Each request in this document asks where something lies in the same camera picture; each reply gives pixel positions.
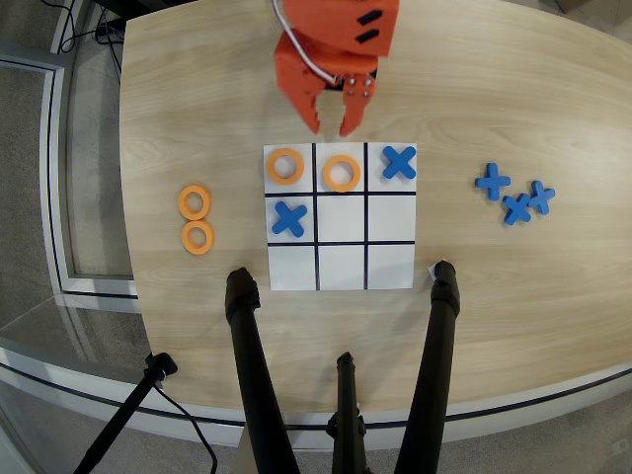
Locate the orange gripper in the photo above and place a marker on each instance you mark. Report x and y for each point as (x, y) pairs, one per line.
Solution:
(302, 81)

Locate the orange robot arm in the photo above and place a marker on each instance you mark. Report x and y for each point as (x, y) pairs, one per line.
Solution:
(340, 24)

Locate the blue foam cross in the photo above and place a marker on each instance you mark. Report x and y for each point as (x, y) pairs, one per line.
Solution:
(290, 218)
(399, 163)
(492, 181)
(517, 209)
(541, 197)

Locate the white tic-tac-toe board sheet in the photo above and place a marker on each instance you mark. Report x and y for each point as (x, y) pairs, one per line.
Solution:
(340, 217)

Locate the thick black tripod leg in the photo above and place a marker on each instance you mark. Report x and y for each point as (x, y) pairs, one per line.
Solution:
(434, 355)
(252, 355)

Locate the white framed glass panel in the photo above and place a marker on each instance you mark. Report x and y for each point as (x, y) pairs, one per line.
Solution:
(52, 197)

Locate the thin black tripod leg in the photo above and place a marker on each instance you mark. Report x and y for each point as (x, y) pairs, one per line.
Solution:
(348, 419)

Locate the slim black stand pole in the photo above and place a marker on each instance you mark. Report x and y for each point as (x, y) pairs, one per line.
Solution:
(123, 415)

